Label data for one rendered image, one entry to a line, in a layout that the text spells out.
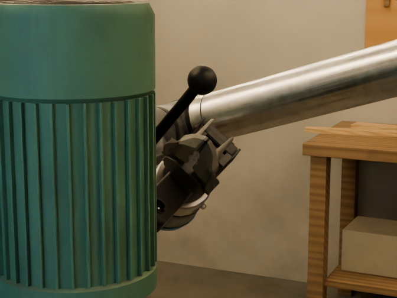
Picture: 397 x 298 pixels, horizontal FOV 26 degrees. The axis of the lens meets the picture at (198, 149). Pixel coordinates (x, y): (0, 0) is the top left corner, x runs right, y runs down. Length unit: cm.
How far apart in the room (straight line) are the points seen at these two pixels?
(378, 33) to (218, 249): 141
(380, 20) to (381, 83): 280
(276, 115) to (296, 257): 309
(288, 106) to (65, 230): 62
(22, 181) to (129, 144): 11
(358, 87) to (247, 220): 319
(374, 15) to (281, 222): 114
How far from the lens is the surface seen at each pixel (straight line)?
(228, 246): 458
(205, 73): 100
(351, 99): 136
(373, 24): 413
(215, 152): 111
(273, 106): 140
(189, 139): 112
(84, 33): 82
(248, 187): 445
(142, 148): 88
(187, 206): 129
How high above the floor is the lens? 153
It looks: 11 degrees down
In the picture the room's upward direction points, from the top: straight up
